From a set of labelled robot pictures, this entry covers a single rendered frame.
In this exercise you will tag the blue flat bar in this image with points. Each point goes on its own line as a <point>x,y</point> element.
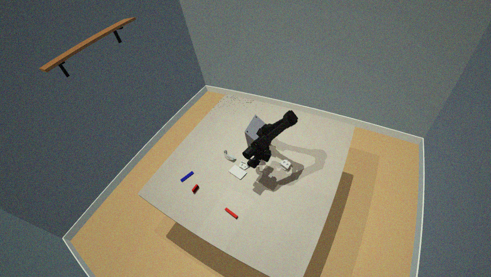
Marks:
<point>187,176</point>

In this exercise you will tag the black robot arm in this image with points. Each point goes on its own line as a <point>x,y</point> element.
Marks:
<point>266,134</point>

